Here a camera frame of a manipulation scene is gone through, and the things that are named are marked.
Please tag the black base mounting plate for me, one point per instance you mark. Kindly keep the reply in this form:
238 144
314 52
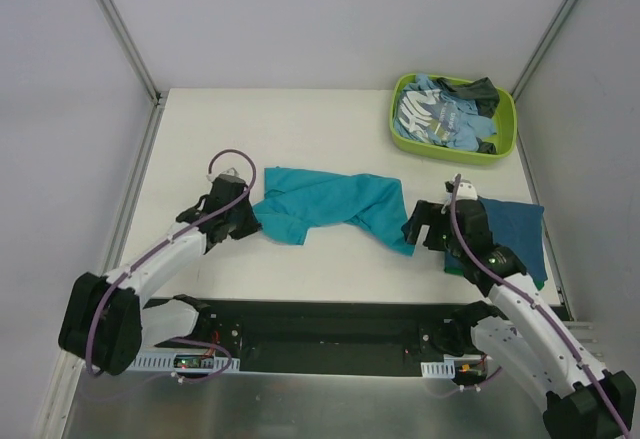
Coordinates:
349 339

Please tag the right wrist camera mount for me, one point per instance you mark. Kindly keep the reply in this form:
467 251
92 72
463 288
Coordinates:
464 191

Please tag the right white cable duct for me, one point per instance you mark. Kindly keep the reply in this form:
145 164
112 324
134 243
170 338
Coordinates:
438 370

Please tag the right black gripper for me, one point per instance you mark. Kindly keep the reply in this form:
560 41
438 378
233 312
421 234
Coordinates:
433 224

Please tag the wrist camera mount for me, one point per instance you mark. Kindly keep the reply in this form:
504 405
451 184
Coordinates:
228 173
464 191

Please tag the light blue printed t-shirt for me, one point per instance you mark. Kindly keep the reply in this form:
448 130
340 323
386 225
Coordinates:
426 114

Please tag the right aluminium frame post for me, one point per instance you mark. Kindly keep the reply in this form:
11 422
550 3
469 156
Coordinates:
552 31

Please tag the aluminium frame post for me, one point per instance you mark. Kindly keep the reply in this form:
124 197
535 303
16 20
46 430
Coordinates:
130 50
552 31

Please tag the folded dark blue t-shirt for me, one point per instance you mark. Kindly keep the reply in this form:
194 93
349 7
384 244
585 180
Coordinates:
518 226

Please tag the left aluminium frame post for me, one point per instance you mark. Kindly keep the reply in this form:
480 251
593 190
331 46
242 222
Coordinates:
130 50

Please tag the white cable duct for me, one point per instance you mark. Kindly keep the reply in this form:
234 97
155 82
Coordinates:
438 370
184 363

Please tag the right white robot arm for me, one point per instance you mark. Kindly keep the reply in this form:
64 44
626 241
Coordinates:
577 394

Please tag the dark grey garment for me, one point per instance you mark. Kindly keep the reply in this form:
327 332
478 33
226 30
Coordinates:
482 92

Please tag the left white cable duct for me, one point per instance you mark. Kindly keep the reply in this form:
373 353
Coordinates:
184 363

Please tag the teal t-shirt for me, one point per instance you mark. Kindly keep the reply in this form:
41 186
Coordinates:
297 200

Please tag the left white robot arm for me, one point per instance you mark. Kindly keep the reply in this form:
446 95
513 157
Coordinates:
105 323

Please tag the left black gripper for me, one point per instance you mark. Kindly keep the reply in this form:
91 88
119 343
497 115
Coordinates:
232 216

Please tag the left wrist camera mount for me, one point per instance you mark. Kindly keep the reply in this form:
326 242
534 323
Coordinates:
228 173

